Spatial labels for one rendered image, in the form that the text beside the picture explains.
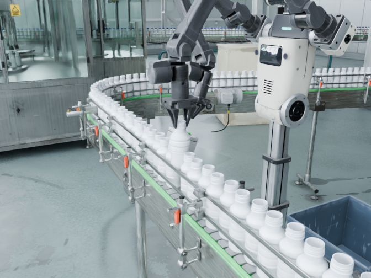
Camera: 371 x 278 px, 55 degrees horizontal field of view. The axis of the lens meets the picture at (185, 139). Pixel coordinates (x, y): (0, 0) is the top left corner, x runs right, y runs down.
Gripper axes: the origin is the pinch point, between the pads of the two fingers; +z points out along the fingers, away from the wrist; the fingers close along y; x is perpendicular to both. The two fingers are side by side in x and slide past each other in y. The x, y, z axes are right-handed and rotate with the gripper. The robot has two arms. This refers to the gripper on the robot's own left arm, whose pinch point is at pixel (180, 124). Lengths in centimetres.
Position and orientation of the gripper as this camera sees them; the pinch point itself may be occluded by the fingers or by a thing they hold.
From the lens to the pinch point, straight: 117.5
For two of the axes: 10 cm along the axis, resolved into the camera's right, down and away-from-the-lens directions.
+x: -4.6, -2.9, 8.4
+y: 8.9, -1.6, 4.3
